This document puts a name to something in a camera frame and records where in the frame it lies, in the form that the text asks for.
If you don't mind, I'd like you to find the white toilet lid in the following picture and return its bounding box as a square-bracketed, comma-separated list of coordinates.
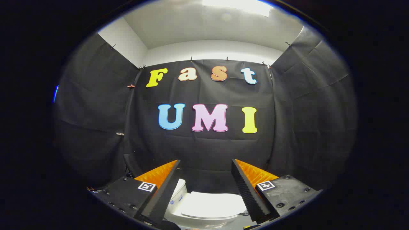
[181, 191, 247, 219]

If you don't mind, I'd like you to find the white toilet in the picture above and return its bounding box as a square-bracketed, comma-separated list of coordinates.
[164, 178, 254, 229]

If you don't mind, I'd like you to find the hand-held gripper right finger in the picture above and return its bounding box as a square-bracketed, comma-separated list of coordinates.
[231, 159, 322, 224]

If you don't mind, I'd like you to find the black backdrop cloth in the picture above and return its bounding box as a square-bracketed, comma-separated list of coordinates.
[53, 26, 358, 196]

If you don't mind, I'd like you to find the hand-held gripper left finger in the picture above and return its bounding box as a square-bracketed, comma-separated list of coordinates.
[88, 160, 182, 226]

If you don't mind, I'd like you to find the ceiling light panel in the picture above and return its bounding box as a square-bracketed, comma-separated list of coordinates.
[202, 0, 274, 17]

